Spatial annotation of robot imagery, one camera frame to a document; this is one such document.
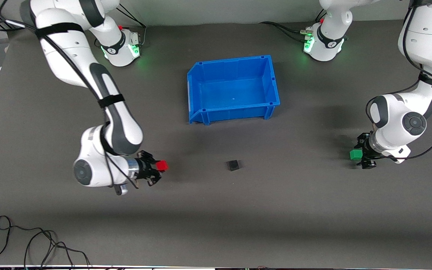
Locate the small black cube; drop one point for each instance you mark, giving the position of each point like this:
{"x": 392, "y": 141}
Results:
{"x": 233, "y": 165}

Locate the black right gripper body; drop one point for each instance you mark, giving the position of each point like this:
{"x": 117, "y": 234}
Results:
{"x": 144, "y": 167}

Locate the small red cube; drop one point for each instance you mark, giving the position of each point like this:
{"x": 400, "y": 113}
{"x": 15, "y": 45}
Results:
{"x": 161, "y": 165}

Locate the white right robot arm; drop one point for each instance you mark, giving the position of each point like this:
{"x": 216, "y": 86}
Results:
{"x": 66, "y": 56}

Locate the small green cube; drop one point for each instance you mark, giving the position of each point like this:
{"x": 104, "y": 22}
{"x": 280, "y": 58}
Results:
{"x": 356, "y": 154}

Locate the dark grey table mat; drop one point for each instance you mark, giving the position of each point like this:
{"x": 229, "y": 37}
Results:
{"x": 216, "y": 225}

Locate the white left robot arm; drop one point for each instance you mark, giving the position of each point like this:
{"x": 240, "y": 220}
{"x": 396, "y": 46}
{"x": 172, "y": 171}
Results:
{"x": 422, "y": 33}

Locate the blue plastic storage bin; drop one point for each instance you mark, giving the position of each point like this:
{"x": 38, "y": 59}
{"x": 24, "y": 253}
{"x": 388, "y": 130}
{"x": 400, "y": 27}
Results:
{"x": 233, "y": 90}

